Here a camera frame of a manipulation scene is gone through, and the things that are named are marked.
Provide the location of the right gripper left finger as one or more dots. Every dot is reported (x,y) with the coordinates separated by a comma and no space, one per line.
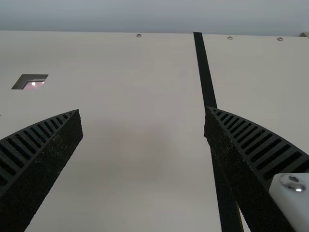
(41,157)

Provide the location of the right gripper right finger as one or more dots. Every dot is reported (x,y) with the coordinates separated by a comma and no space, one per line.
(243,157)

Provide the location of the black strip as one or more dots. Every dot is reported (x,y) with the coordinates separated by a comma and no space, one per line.
(205,72)

